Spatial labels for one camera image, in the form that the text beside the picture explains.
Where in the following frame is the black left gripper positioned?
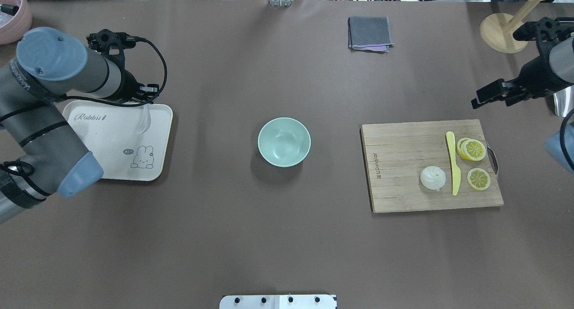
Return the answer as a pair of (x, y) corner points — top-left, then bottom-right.
(117, 70), (160, 105)

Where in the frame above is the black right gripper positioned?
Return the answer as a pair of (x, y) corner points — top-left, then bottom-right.
(471, 56), (561, 109)

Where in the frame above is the white ceramic spoon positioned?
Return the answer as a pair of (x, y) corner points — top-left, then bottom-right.
(136, 104), (151, 135)

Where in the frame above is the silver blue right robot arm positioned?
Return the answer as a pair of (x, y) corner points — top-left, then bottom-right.
(471, 38), (574, 173)

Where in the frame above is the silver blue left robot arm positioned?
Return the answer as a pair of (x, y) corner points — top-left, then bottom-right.
(0, 27), (166, 222)

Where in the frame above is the mint green bowl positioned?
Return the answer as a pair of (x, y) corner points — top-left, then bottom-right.
(257, 117), (312, 168)

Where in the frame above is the pink bowl with ice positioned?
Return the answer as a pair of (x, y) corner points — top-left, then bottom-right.
(0, 0), (32, 45)

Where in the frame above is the cream rabbit tray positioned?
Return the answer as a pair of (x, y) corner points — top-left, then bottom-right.
(63, 100), (174, 182)

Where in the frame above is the metal scoop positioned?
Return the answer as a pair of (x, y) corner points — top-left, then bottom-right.
(552, 86), (574, 118)

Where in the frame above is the lemon slice stack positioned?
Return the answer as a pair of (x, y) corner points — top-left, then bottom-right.
(457, 138), (487, 161)

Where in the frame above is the wooden mug tree stand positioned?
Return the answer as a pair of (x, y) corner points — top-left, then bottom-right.
(479, 0), (546, 54)

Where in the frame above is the lemon slice single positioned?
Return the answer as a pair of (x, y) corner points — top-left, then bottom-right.
(466, 168), (491, 191)

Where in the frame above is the yellow plastic knife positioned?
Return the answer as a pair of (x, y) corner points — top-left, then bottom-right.
(445, 131), (461, 196)

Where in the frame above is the wooden cutting board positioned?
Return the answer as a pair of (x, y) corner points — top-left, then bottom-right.
(361, 119), (504, 213)

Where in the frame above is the grey folded cloth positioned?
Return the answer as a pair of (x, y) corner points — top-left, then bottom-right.
(347, 16), (394, 53)

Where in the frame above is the metal rod black tip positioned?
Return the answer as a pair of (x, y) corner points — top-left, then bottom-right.
(0, 3), (20, 16)

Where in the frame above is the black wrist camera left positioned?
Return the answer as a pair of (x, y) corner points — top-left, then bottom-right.
(86, 29), (137, 57)

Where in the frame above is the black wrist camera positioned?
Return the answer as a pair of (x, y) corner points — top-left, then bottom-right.
(512, 17), (574, 44)
(86, 29), (137, 57)

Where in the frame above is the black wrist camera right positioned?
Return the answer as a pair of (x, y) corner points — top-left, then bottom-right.
(512, 17), (574, 44)

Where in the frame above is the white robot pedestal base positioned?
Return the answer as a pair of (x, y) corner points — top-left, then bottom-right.
(219, 294), (338, 309)

